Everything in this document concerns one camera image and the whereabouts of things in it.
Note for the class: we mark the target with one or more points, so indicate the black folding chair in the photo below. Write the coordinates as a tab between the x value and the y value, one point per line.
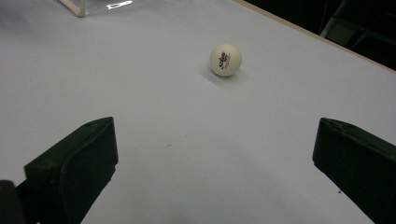
358	31

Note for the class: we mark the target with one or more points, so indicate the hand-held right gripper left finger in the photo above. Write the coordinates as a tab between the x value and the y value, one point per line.
74	168

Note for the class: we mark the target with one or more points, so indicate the white ping pong ball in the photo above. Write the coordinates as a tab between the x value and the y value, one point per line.
225	59

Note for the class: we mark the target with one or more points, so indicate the transparent bag with beige trim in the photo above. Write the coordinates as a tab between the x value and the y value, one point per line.
77	7

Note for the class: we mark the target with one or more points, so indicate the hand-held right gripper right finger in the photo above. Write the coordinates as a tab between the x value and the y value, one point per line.
358	161

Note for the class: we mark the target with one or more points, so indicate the white table mat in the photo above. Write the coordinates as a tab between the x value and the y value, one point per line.
155	102

